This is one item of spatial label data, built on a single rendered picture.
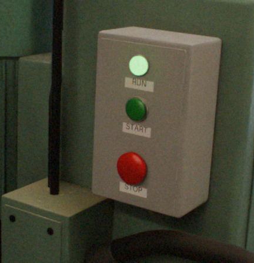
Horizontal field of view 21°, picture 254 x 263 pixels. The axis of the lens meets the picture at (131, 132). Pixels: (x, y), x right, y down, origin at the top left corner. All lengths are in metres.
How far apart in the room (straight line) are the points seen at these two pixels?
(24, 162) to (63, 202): 0.16
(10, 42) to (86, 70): 0.16
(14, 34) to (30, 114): 0.10
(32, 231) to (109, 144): 0.13
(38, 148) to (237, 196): 0.28
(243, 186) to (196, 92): 0.12
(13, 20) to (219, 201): 0.35
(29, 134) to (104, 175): 0.21
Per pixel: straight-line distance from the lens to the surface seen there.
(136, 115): 0.62
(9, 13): 0.86
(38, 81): 0.82
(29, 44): 0.87
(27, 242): 0.72
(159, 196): 0.63
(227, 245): 0.65
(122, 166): 0.63
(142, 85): 0.62
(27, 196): 0.73
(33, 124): 0.84
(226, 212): 0.68
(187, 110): 0.60
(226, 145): 0.66
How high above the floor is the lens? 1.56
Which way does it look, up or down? 16 degrees down
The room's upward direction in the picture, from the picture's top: 3 degrees clockwise
